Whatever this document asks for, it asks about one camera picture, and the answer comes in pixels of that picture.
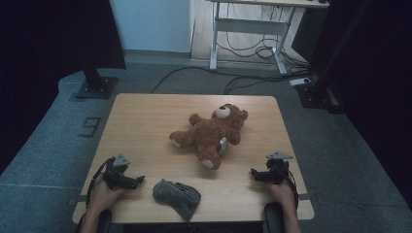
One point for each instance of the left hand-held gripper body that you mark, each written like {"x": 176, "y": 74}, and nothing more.
{"x": 115, "y": 173}

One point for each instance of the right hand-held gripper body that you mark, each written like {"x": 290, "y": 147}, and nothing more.
{"x": 278, "y": 171}

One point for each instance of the grey sock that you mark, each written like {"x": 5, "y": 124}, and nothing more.
{"x": 176, "y": 197}

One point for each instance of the brown teddy bear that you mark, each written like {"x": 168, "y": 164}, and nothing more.
{"x": 210, "y": 136}

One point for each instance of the person's right hand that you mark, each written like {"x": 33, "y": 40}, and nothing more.
{"x": 286, "y": 195}

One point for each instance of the person's left hand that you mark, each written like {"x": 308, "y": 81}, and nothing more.
{"x": 102, "y": 197}

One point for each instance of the grey tape strip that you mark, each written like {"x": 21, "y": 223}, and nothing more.
{"x": 307, "y": 196}
{"x": 79, "y": 199}

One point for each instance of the black chair armrest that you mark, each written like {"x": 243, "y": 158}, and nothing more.
{"x": 105, "y": 221}
{"x": 273, "y": 218}

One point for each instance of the dark floor socket plate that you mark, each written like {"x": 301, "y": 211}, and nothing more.
{"x": 90, "y": 126}

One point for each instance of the black stand with square base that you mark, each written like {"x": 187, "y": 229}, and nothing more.
{"x": 97, "y": 87}

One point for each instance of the white power strip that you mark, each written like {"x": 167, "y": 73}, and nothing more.
{"x": 300, "y": 82}

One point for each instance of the black curtain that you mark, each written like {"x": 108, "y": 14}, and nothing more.
{"x": 39, "y": 64}
{"x": 388, "y": 97}

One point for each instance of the black stand with slanted post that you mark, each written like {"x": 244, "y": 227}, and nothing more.
{"x": 315, "y": 93}

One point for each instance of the white desk frame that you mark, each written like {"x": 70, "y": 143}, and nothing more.
{"x": 249, "y": 26}

